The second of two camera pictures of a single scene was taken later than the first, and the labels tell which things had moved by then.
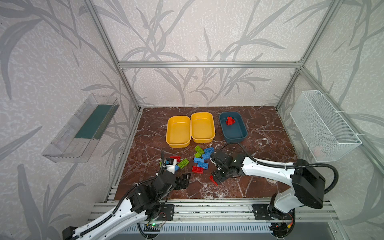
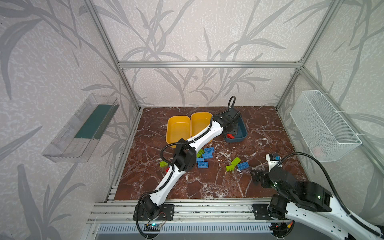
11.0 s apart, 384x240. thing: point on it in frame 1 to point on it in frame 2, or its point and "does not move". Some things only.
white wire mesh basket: x=326 y=134 does not move
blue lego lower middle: x=203 y=165 does not move
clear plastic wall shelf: x=77 y=140 does not move
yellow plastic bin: x=202 y=127 does not move
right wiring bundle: x=281 y=229 does not move
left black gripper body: x=179 y=181 to x=231 y=129
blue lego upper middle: x=206 y=156 does not move
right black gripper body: x=219 y=172 to x=259 y=175
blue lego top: x=209 y=150 does not move
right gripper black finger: x=219 y=176 to x=256 y=177
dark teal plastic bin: x=236 y=132 does not move
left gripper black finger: x=182 y=181 to x=235 y=128
